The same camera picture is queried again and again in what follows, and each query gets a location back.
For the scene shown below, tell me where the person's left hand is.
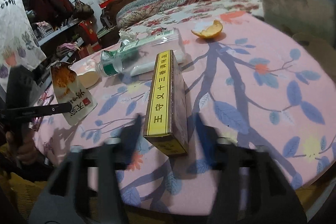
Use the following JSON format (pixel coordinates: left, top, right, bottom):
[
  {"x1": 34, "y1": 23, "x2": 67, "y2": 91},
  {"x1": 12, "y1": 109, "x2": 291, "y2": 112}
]
[{"x1": 6, "y1": 129, "x2": 38, "y2": 165}]

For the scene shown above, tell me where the brown handbag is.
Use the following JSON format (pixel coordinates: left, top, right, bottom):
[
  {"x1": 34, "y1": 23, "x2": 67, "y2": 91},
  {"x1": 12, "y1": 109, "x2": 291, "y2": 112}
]
[{"x1": 73, "y1": 0, "x2": 94, "y2": 20}]

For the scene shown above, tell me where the yellow brown spice box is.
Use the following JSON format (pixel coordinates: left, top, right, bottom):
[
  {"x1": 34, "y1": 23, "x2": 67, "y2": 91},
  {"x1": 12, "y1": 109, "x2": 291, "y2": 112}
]
[{"x1": 143, "y1": 50, "x2": 189, "y2": 157}]

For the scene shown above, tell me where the white tissue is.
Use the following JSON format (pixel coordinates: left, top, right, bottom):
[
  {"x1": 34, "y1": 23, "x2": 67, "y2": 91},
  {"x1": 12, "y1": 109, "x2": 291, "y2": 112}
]
[{"x1": 119, "y1": 30, "x2": 137, "y2": 43}]

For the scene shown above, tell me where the brown white snack pouch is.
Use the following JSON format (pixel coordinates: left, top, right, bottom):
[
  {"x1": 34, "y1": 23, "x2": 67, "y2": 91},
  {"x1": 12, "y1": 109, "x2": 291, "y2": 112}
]
[{"x1": 50, "y1": 62, "x2": 97, "y2": 126}]

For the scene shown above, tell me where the white printed tote bag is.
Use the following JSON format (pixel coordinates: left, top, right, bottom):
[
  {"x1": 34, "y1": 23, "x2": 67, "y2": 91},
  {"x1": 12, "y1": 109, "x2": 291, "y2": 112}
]
[{"x1": 0, "y1": 0, "x2": 46, "y2": 90}]

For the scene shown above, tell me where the clear storage bin blue handle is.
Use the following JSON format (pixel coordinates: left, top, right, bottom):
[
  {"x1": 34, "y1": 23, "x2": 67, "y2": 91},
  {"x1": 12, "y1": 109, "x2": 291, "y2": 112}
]
[{"x1": 262, "y1": 0, "x2": 335, "y2": 44}]

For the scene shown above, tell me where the orange peel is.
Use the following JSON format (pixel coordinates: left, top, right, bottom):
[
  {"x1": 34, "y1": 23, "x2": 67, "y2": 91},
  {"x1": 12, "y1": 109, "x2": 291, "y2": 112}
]
[{"x1": 191, "y1": 20, "x2": 223, "y2": 39}]

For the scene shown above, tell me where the floral patchwork quilt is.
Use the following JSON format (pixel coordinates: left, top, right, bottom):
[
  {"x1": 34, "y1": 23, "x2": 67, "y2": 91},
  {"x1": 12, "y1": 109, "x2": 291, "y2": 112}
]
[{"x1": 116, "y1": 0, "x2": 264, "y2": 30}]

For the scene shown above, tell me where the clear plastic water bottle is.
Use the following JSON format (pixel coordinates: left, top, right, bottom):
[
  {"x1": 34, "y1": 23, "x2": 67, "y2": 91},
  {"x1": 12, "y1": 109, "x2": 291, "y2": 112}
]
[{"x1": 95, "y1": 39, "x2": 156, "y2": 78}]

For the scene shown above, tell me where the pink floral blanket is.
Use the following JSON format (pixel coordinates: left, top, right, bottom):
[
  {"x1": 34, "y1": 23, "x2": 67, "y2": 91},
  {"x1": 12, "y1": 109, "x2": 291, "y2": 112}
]
[{"x1": 32, "y1": 9, "x2": 336, "y2": 214}]

